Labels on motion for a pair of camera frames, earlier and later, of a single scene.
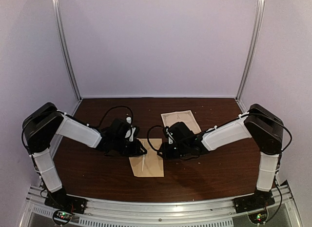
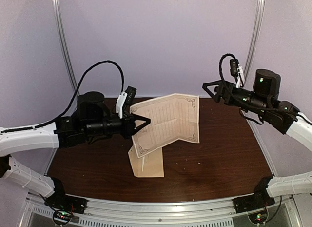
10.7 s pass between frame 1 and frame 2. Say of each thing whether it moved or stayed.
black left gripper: moved
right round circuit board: stayed
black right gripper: moved
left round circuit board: stayed
